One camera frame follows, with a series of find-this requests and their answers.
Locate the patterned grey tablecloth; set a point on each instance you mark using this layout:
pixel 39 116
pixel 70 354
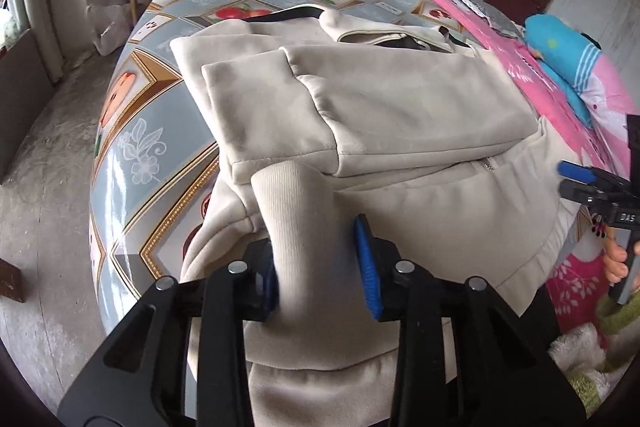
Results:
pixel 150 132

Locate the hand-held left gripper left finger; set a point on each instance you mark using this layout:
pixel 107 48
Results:
pixel 270 287

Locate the person's right hand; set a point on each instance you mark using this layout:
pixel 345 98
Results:
pixel 614 264

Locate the pink floral blanket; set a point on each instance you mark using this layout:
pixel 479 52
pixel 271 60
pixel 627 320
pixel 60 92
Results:
pixel 570 287

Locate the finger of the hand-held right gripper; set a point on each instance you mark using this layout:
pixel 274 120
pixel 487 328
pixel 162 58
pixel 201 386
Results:
pixel 577 170
pixel 580 193

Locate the silver sequined cloth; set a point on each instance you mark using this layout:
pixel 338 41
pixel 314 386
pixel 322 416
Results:
pixel 495 14

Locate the brown wooden box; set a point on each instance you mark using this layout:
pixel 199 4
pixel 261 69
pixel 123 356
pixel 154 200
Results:
pixel 10 279

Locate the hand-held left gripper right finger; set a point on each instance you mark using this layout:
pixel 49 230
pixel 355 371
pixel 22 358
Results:
pixel 369 267

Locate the cream zip jacket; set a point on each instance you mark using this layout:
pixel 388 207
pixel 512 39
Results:
pixel 400 107

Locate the person's right forearm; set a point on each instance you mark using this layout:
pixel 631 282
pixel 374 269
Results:
pixel 620 314

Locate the white plastic bag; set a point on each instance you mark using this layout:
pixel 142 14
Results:
pixel 110 27

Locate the blue pillow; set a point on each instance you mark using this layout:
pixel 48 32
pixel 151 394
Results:
pixel 555 42

